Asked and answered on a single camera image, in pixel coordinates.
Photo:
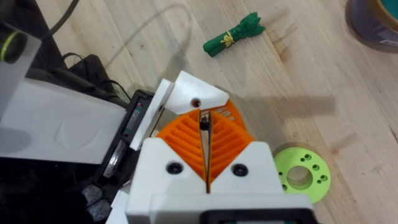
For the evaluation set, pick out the green disc with holes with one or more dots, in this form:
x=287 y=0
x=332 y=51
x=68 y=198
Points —
x=320 y=168

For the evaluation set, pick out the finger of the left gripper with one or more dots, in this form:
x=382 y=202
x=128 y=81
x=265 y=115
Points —
x=234 y=113
x=196 y=90

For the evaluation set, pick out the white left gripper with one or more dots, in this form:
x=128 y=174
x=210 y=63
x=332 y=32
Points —
x=62 y=124

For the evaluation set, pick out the upright flat wrist plate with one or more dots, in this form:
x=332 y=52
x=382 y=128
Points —
x=15 y=77

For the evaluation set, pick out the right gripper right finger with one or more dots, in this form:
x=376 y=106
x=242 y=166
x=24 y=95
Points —
x=248 y=183

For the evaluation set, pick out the green toy asparagus bundle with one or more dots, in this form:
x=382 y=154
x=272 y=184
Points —
x=236 y=34

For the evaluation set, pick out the brown tape roll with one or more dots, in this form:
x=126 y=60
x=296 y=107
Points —
x=370 y=21

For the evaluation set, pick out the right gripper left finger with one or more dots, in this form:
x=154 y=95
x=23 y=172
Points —
x=161 y=174

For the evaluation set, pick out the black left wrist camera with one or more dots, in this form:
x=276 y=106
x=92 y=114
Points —
x=90 y=71

